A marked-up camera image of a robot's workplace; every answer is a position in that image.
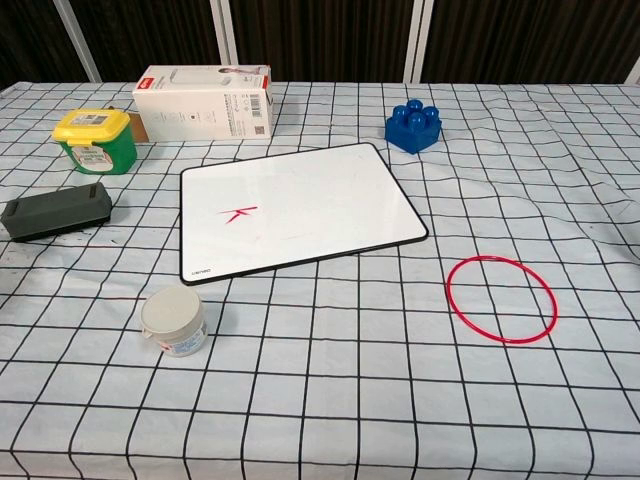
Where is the dark grey whiteboard eraser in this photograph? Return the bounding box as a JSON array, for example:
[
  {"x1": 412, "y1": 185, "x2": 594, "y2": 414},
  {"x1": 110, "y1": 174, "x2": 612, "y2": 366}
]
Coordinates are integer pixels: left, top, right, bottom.
[{"x1": 0, "y1": 181, "x2": 114, "y2": 244}]

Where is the blue plastic building block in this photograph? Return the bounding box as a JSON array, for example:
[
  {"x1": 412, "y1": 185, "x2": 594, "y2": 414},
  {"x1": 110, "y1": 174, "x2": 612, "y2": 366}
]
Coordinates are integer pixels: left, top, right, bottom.
[{"x1": 383, "y1": 98, "x2": 446, "y2": 156}]

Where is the white black checked tablecloth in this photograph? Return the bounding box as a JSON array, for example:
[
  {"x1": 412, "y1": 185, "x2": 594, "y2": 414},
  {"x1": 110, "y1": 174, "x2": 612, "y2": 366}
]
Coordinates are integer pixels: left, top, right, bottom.
[{"x1": 0, "y1": 80, "x2": 640, "y2": 480}]

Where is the small white round jar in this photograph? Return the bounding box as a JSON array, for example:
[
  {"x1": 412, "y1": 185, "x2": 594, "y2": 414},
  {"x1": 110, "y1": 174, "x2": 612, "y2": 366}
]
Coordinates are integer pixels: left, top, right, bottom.
[{"x1": 138, "y1": 285, "x2": 209, "y2": 360}]

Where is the white cardboard product box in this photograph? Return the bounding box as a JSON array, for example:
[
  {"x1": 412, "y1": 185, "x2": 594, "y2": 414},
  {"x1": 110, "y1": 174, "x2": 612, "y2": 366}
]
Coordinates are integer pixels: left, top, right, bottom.
[{"x1": 131, "y1": 63, "x2": 275, "y2": 144}]

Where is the green tub with yellow lid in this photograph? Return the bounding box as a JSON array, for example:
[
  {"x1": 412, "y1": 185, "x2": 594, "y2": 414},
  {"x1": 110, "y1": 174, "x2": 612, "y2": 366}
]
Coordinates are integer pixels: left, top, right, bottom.
[{"x1": 52, "y1": 108, "x2": 139, "y2": 177}]

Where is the white rectangular whiteboard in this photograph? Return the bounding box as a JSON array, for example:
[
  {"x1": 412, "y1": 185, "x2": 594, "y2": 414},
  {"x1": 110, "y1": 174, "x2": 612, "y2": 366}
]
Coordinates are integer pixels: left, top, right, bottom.
[{"x1": 178, "y1": 142, "x2": 430, "y2": 288}]

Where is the thin red ring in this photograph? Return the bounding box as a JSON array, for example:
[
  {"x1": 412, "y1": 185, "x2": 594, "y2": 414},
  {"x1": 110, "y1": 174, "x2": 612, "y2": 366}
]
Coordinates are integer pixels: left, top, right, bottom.
[{"x1": 445, "y1": 254, "x2": 559, "y2": 346}]

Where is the white double frame post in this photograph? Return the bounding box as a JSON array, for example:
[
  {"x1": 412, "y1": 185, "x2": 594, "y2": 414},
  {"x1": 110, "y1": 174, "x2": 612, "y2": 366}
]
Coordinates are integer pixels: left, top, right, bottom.
[{"x1": 208, "y1": 0, "x2": 240, "y2": 67}]

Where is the slanted white frame post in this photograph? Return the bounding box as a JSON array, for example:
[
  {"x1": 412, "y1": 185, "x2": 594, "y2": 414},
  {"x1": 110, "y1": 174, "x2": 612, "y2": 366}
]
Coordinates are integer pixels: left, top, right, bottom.
[{"x1": 53, "y1": 0, "x2": 103, "y2": 84}]

